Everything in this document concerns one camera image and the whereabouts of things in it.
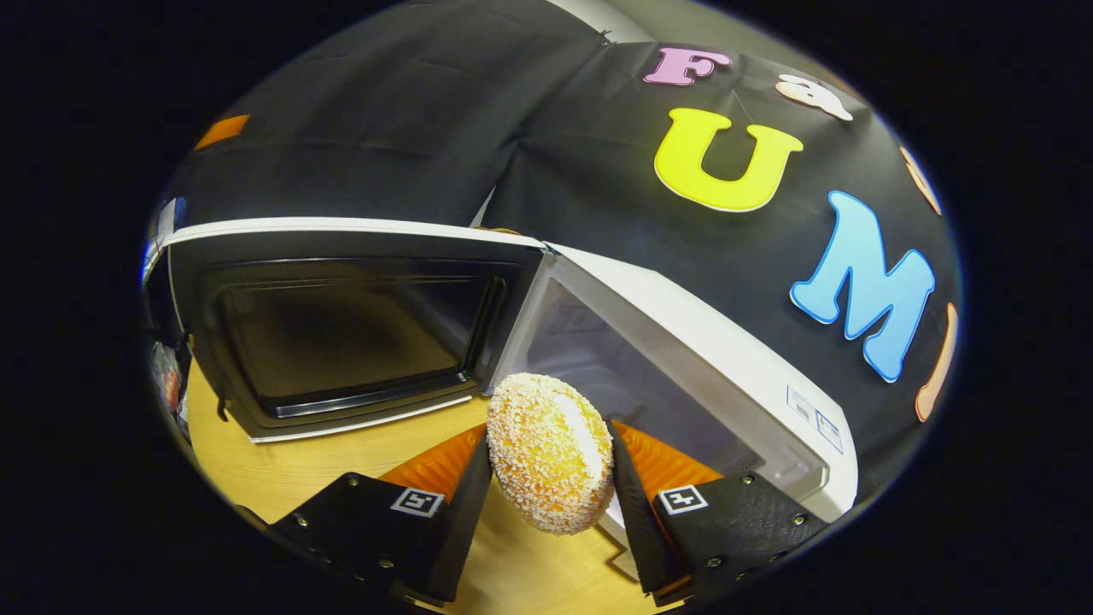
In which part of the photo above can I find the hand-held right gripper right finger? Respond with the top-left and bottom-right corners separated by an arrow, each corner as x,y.
608,420 -> 829,607

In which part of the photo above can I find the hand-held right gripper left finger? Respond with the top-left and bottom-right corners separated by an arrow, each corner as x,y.
265,423 -> 494,603

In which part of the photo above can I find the breaded round bun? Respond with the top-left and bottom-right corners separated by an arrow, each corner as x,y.
487,372 -> 616,536

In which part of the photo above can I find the white microwave oven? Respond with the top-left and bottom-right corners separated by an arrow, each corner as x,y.
167,216 -> 859,556

